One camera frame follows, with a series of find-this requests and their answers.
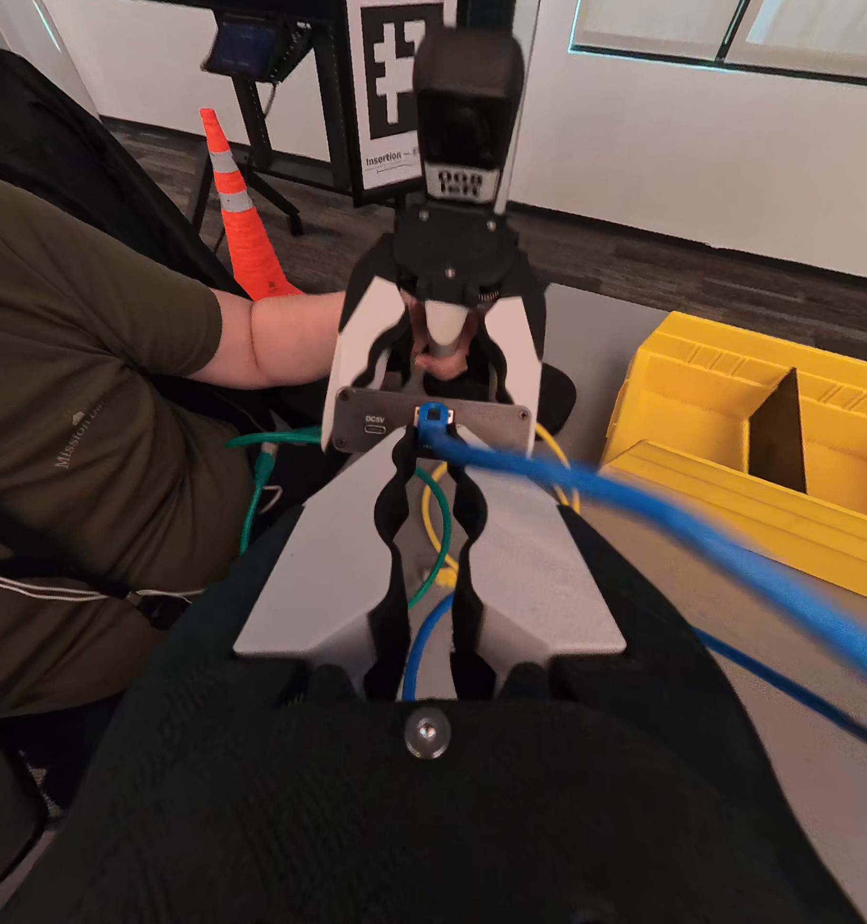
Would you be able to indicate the black equipment stand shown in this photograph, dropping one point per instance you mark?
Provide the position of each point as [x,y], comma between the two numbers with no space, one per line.
[332,108]

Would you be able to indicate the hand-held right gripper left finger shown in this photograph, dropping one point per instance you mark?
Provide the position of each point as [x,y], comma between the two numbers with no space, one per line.
[311,599]

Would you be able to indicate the large grid window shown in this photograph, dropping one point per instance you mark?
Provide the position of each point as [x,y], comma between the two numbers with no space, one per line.
[657,21]

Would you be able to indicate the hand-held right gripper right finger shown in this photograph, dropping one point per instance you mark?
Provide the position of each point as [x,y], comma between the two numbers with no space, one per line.
[542,592]

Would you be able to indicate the person's torso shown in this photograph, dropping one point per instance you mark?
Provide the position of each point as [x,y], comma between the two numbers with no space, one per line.
[80,361]

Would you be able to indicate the person's left hand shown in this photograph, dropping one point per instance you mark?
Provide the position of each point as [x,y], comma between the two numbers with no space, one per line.
[444,368]

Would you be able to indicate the person's left forearm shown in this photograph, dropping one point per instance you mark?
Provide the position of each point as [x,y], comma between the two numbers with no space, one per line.
[282,339]

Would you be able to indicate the yellow plastic bin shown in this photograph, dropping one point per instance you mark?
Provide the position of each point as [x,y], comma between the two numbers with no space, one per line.
[693,375]

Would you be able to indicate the orange traffic cone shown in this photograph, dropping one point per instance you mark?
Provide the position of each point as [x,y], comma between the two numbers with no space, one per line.
[242,231]

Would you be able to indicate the black chair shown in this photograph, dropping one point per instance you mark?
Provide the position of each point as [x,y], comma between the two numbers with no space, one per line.
[58,130]

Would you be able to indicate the framed marker sign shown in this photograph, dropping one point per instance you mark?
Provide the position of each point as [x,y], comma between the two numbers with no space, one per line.
[379,86]

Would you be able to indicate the small screen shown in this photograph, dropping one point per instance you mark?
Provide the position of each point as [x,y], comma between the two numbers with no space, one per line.
[242,43]

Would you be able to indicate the black ethernet splitter box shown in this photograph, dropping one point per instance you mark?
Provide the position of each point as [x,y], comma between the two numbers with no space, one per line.
[491,422]

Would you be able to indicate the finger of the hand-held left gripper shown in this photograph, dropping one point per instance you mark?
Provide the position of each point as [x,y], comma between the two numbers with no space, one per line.
[524,354]
[358,339]

